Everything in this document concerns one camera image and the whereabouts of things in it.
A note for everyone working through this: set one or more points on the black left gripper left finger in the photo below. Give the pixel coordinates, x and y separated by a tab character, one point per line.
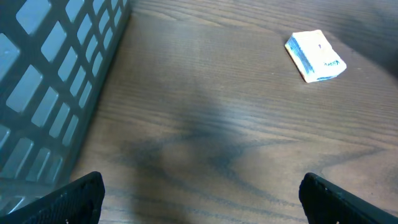
77	202

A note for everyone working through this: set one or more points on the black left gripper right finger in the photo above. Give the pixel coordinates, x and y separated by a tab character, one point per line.
325	202

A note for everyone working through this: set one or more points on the grey plastic shopping basket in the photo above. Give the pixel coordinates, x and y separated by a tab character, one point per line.
55	55

